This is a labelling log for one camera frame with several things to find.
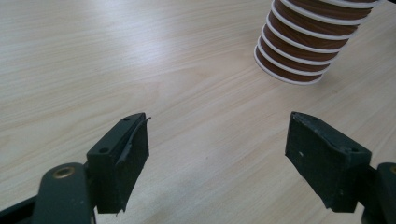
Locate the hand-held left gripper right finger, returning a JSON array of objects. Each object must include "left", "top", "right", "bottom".
[{"left": 284, "top": 111, "right": 373, "bottom": 214}]

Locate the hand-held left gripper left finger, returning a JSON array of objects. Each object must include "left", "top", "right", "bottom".
[{"left": 85, "top": 112, "right": 152, "bottom": 217}]

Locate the stack of brown paper cups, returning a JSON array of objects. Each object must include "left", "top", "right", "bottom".
[{"left": 253, "top": 0, "right": 386, "bottom": 86}]

